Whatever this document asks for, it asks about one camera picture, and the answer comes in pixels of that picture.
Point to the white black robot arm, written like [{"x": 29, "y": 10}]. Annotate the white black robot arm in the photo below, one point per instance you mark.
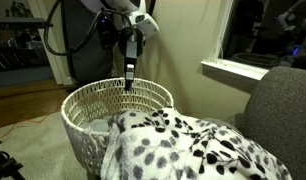
[{"x": 126, "y": 23}]

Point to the black tripod leg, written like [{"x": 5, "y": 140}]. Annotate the black tripod leg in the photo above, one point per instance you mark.
[{"x": 9, "y": 167}]

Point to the white window sill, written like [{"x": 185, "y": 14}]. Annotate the white window sill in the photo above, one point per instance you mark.
[{"x": 236, "y": 68}]

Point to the grey fabric sofa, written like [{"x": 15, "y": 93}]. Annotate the grey fabric sofa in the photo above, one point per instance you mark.
[{"x": 275, "y": 119}]

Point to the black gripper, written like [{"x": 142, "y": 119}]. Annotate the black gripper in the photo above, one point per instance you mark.
[{"x": 131, "y": 47}]

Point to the white woven laundry basket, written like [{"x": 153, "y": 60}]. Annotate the white woven laundry basket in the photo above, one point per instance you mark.
[{"x": 100, "y": 100}]

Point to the white black spotted blanket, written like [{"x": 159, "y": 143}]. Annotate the white black spotted blanket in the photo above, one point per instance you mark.
[{"x": 166, "y": 145}]

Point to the grey cloth in basket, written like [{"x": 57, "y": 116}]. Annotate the grey cloth in basket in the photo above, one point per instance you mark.
[{"x": 100, "y": 125}]

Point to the dark hanging bag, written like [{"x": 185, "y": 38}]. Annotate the dark hanging bag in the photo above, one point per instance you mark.
[{"x": 92, "y": 62}]

